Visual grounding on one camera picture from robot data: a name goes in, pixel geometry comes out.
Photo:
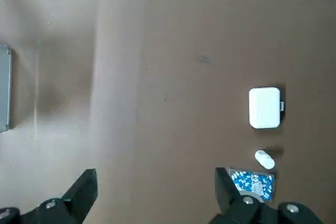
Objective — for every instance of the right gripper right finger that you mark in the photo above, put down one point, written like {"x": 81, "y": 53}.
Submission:
{"x": 231, "y": 205}

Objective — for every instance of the white rectangular plastic box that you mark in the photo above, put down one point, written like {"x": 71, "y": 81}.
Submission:
{"x": 265, "y": 107}

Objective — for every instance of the small white bottle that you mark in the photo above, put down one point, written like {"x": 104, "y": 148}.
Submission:
{"x": 263, "y": 159}

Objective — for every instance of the silver aluminium medical kit case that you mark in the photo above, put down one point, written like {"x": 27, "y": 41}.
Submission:
{"x": 4, "y": 87}

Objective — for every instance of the bag of blue white capsules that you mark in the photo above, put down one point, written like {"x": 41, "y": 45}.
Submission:
{"x": 256, "y": 183}

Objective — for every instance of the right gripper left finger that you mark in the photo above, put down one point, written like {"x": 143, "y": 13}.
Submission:
{"x": 76, "y": 197}

